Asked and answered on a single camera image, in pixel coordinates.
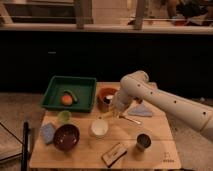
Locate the dark metal cup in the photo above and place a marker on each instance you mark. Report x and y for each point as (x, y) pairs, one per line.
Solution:
(143, 142)

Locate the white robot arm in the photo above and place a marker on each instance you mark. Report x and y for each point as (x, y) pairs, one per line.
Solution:
(136, 85)

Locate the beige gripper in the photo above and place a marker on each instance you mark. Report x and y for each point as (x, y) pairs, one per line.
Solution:
(118, 109)

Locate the blue grey cloth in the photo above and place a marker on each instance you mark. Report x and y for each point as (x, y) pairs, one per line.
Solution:
(140, 110)

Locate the purple bowl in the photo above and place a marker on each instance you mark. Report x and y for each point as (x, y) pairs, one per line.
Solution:
(66, 137)

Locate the green vegetable piece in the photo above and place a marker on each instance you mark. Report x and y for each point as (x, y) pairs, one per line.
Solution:
(72, 94)

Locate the yellow banana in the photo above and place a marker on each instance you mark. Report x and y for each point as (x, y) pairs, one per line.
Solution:
(107, 115)

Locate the brown grape cluster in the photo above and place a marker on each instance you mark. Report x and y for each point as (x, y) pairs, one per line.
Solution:
(138, 100)

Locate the wooden post right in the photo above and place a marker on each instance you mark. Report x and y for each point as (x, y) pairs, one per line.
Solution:
(140, 14)

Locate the wooden post left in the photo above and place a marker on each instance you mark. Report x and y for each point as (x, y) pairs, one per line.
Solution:
(83, 12)

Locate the orange bowl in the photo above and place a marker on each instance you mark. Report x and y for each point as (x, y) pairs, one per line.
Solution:
(104, 97)

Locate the wooden black eraser block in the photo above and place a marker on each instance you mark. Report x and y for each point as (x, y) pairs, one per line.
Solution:
(113, 154)

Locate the white cup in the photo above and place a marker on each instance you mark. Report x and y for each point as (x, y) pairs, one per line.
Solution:
(99, 128)

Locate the black pole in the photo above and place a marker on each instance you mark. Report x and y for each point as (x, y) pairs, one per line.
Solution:
(24, 158)

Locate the white spoon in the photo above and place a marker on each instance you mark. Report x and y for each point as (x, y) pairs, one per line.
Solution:
(109, 97)

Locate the wooden post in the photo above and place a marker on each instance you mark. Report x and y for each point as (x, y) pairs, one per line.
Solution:
(140, 14)
(83, 12)

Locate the orange fruit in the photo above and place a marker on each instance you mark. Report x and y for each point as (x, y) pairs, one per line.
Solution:
(66, 100)

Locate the green plastic tray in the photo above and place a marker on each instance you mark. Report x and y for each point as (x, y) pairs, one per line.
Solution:
(81, 89)

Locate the small green cup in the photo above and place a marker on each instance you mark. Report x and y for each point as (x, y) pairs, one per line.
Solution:
(64, 117)

